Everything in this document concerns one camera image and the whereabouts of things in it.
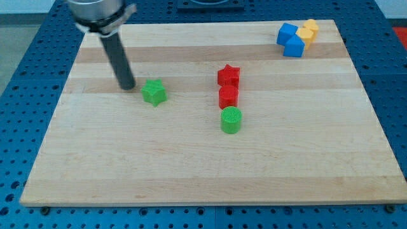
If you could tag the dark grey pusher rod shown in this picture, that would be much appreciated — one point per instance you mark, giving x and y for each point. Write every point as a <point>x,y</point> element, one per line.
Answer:
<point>115,52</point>

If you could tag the green star block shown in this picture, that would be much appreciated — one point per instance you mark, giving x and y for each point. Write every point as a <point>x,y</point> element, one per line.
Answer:
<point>154,92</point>

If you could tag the red star block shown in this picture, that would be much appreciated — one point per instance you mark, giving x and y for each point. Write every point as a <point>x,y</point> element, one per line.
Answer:
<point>229,75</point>

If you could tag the wooden board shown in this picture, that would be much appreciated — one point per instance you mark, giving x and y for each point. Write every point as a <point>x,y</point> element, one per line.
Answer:
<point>308,136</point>

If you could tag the red cylinder block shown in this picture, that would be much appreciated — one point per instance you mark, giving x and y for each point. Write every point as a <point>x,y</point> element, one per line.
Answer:
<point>228,96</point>

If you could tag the green cylinder block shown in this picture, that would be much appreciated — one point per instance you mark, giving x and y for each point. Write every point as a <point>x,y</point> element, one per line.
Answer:
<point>231,118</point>

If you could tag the blue cube block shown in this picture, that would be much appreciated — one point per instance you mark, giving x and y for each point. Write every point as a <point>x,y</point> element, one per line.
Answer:
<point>285,33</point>

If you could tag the blue pentagon block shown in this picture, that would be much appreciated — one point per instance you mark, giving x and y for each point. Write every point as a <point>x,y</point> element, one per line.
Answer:
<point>294,47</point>

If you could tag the yellow hexagon block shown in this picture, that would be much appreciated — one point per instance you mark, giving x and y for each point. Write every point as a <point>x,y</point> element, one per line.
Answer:
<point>306,35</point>

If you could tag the yellow heart block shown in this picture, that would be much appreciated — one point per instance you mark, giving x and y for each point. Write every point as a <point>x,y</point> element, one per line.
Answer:
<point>312,25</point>

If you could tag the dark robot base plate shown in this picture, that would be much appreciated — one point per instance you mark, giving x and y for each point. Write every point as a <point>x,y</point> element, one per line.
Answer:
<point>195,5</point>

